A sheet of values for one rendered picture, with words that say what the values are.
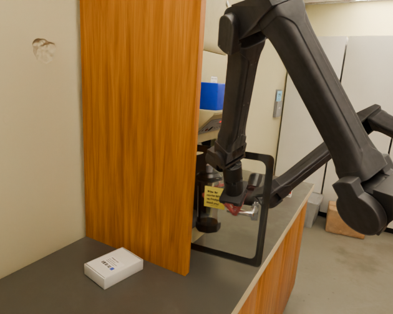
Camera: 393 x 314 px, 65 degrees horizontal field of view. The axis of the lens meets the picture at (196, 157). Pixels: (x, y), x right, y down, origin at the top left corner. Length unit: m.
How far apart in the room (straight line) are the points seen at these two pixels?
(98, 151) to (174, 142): 0.35
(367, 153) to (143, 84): 0.73
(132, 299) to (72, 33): 0.94
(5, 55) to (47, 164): 0.39
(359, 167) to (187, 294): 0.72
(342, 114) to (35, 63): 0.96
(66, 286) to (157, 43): 0.82
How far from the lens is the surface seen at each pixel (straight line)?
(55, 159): 1.26
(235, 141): 0.79
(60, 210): 1.34
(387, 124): 1.16
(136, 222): 1.19
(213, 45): 1.24
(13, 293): 1.17
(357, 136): 0.55
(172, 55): 1.00
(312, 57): 0.53
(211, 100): 1.05
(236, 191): 0.94
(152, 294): 1.08
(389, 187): 0.55
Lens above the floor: 1.60
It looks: 14 degrees down
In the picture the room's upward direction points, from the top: 4 degrees clockwise
